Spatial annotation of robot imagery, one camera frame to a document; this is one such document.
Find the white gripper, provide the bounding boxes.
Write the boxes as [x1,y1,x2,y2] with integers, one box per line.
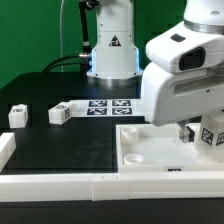
[141,63,224,143]

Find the white square tabletop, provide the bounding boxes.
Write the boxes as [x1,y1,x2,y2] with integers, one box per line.
[116,123,224,173]

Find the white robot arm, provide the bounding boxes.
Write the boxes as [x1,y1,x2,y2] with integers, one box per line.
[87,0,224,141]

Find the white marker base sheet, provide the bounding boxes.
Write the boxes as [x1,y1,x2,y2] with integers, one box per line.
[72,99,144,117]

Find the white front fence wall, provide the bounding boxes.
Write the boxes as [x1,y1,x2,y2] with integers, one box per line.
[0,171,224,202]

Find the white fence wall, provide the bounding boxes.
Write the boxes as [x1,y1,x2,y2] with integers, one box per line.
[0,133,16,172]
[0,171,224,202]

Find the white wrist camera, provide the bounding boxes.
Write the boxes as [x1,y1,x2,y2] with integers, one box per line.
[146,22,224,74]

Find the black cable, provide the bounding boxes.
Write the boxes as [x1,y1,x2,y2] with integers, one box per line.
[42,53,92,73]

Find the white left fence wall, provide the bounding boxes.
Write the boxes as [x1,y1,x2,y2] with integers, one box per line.
[0,133,16,172]

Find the grey hose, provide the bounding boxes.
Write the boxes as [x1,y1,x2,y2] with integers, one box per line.
[59,0,66,73]

